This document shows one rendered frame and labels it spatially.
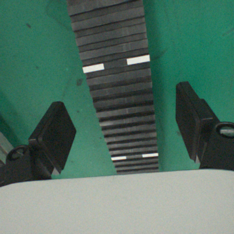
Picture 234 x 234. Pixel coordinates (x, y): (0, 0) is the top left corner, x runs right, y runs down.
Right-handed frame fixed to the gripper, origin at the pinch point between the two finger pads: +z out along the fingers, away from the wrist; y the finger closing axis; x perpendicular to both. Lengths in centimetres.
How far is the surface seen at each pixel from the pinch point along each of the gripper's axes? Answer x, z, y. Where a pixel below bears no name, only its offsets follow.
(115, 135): -4.1, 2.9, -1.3
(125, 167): -9.3, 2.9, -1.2
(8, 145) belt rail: -6.5, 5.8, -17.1
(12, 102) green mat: -0.5, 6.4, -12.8
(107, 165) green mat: -13.4, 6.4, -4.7
